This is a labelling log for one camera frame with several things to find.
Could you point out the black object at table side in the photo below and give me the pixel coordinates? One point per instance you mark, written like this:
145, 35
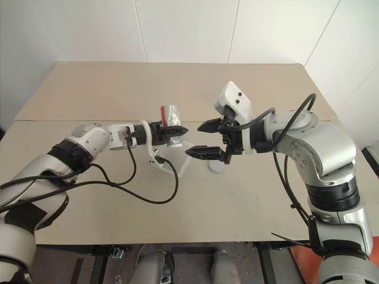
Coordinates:
372, 161

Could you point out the orange object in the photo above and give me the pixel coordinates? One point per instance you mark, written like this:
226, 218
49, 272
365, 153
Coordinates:
300, 263

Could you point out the black zip tie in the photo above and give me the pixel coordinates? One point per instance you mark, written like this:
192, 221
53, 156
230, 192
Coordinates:
288, 239

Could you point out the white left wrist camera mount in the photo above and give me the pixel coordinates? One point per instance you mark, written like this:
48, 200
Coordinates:
150, 149

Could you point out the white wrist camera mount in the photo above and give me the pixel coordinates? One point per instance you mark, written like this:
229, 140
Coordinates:
237, 95
150, 149

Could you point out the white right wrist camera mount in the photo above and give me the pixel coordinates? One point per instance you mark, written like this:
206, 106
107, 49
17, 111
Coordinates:
237, 95

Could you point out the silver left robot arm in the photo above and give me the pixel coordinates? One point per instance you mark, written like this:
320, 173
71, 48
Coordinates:
94, 139

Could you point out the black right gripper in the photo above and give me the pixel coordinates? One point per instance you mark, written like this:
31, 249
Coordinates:
230, 134

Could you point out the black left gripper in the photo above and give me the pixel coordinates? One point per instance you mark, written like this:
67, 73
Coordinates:
156, 134

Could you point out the white round jar lid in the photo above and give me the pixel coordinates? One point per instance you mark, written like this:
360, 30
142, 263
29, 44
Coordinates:
216, 167

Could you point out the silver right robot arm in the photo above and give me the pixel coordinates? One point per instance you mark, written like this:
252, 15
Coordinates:
325, 148

